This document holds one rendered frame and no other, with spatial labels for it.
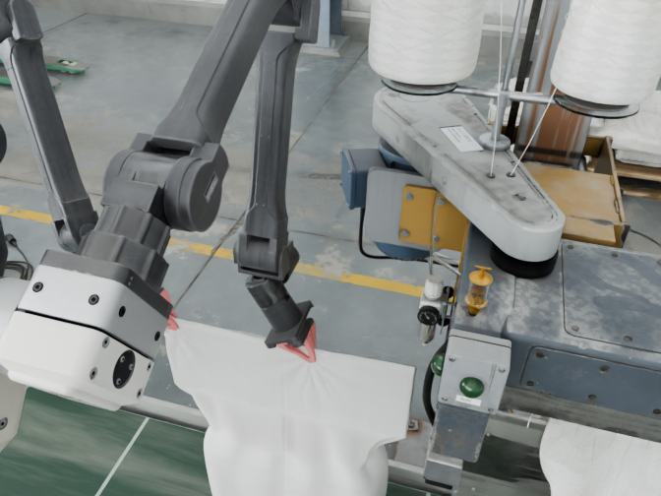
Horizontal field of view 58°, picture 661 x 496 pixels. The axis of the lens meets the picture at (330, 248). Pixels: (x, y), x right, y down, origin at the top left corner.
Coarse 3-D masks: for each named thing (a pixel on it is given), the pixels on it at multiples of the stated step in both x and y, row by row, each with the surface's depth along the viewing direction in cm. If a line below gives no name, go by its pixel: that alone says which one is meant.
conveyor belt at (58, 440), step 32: (32, 416) 176; (64, 416) 177; (96, 416) 177; (128, 416) 177; (32, 448) 168; (64, 448) 168; (96, 448) 168; (128, 448) 168; (160, 448) 168; (192, 448) 169; (0, 480) 160; (32, 480) 160; (64, 480) 160; (96, 480) 160; (128, 480) 160; (160, 480) 160; (192, 480) 161
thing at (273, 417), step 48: (192, 336) 115; (240, 336) 111; (192, 384) 125; (240, 384) 120; (288, 384) 116; (336, 384) 112; (384, 384) 109; (240, 432) 121; (288, 432) 120; (336, 432) 118; (384, 432) 117; (240, 480) 126; (288, 480) 120; (336, 480) 118; (384, 480) 125
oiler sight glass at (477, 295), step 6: (468, 288) 74; (474, 288) 73; (480, 288) 73; (486, 288) 73; (468, 294) 75; (474, 294) 74; (480, 294) 73; (486, 294) 74; (468, 300) 75; (474, 300) 74; (480, 300) 74; (486, 300) 75
